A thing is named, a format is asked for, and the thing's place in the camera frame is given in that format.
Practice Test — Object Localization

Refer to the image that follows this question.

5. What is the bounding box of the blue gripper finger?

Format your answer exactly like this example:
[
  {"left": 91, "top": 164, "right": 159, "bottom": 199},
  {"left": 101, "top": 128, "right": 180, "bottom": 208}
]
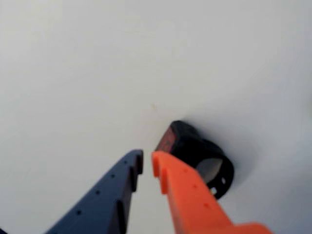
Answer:
[{"left": 45, "top": 149, "right": 144, "bottom": 234}]

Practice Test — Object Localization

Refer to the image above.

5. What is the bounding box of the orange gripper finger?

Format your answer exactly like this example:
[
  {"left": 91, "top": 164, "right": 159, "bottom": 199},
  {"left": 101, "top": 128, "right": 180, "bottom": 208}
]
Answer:
[{"left": 151, "top": 151, "right": 273, "bottom": 234}]

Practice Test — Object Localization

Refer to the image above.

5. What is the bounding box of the black wrist band device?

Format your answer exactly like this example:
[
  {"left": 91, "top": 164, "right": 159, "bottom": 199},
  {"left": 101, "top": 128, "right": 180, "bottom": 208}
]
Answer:
[{"left": 156, "top": 120, "right": 235, "bottom": 200}]

